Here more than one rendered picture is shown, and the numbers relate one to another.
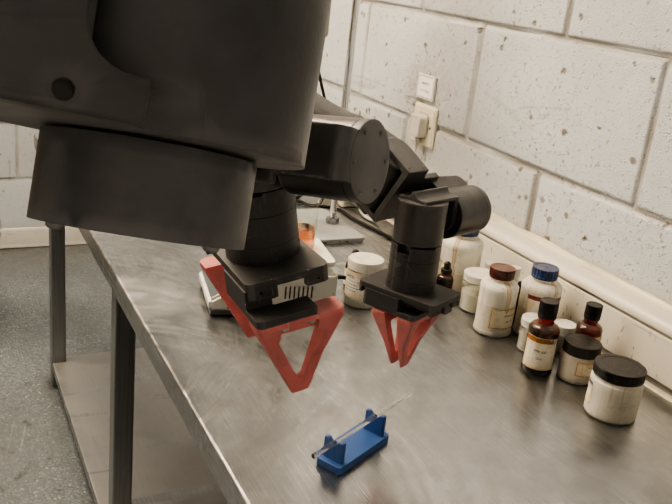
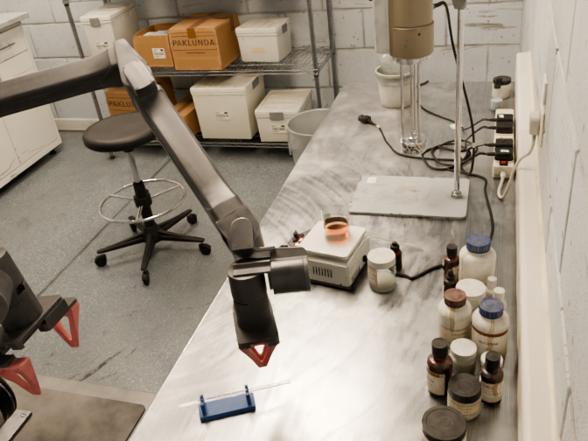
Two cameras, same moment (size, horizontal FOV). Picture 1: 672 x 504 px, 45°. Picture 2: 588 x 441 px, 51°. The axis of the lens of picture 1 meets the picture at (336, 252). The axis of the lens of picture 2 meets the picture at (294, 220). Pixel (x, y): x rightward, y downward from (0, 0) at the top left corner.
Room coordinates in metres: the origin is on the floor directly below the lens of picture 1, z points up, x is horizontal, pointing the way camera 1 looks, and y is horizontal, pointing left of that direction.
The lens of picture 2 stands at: (0.42, -0.74, 1.60)
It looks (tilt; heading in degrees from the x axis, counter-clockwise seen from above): 32 degrees down; 49
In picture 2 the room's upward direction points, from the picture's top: 8 degrees counter-clockwise
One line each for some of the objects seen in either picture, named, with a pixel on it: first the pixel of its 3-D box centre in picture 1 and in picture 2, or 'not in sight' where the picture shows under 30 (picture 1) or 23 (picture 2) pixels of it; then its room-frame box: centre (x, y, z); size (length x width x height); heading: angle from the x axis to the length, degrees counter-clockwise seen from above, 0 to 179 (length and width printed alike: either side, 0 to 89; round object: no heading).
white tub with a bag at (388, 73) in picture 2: not in sight; (395, 73); (2.11, 0.55, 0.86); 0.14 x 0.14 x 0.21
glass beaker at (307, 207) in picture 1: (299, 224); (337, 221); (1.25, 0.06, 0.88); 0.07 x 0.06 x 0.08; 124
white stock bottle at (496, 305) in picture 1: (497, 299); (454, 317); (1.20, -0.26, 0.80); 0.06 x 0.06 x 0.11
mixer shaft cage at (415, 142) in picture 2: not in sight; (412, 103); (1.60, 0.11, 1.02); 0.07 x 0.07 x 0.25
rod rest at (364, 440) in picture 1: (354, 439); (226, 402); (0.81, -0.05, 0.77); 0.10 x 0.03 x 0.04; 145
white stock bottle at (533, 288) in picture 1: (539, 300); (489, 328); (1.21, -0.33, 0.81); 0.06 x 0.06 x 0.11
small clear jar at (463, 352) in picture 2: (533, 333); (463, 357); (1.15, -0.31, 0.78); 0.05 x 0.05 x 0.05
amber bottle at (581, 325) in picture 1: (588, 334); (491, 376); (1.12, -0.39, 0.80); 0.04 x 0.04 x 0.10
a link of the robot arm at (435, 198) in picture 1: (423, 219); (251, 280); (0.88, -0.09, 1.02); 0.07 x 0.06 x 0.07; 137
